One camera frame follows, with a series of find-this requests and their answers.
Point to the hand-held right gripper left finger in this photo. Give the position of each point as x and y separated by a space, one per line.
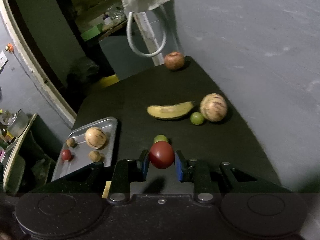
143 166

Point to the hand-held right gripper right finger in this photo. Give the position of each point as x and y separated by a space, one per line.
179 167

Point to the red cherry tomato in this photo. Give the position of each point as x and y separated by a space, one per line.
161 155
66 155

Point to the green grape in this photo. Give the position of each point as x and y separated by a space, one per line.
197 118
160 138

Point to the brown longan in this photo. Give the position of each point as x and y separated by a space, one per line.
95 156
70 142

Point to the striped yellow pepino melon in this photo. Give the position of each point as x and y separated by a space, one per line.
96 138
213 107

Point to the yellow banana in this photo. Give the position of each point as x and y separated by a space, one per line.
170 110

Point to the rectangular steel tray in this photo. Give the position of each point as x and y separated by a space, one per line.
77 168

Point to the yellow plastic basin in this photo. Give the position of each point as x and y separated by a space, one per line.
109 80

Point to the reddish brown apple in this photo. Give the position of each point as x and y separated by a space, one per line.
174 60

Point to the black bag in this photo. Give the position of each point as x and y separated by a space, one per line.
81 73

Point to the wooden kitchen counter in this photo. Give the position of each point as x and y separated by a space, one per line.
21 140

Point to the metal cooking pot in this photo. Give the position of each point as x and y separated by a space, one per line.
18 125

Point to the wooden shelf board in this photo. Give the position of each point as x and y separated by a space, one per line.
113 28

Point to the green box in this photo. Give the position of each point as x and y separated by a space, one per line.
91 32

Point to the white painted post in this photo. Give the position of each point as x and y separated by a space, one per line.
148 36

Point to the cream door frame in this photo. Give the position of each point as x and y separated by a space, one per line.
32 67

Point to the white wall switch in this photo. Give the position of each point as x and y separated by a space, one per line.
2 60

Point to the orange wall plug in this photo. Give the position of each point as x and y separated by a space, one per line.
10 47

